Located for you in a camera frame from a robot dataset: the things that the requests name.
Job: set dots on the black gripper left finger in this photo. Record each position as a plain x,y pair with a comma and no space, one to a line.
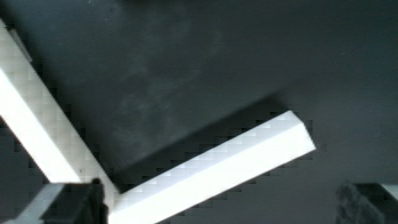
66,204

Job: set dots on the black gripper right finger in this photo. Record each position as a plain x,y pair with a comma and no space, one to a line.
366,203

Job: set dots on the white U-shaped obstacle fence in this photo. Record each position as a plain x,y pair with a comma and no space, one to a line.
249,155

